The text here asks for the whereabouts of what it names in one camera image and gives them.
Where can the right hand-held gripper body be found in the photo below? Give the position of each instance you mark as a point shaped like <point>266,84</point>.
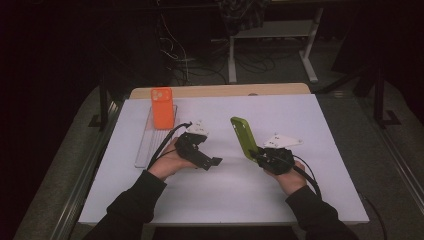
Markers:
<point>278,160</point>

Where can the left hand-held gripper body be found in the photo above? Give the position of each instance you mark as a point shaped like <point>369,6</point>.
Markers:
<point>190,146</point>

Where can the green cartoon phone case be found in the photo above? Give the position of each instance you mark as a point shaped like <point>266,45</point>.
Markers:
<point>246,138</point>

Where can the clear plastic tray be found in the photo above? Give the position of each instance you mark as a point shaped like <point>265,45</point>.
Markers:
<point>150,146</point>

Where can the orange phone case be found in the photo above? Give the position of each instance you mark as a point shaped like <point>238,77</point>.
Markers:
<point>162,110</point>

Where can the person's right hand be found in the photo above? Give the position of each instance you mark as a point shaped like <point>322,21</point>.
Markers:
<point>291,181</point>

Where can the person's left hand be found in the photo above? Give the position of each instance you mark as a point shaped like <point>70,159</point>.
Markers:
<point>168,163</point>

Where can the black metal stand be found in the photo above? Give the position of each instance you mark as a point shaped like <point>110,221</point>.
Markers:
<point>104,103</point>
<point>380,96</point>

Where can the dark cloth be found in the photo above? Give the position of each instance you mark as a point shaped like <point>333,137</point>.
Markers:
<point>243,15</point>

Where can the white metal shelf frame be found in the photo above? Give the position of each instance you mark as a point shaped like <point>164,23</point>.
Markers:
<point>276,30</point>

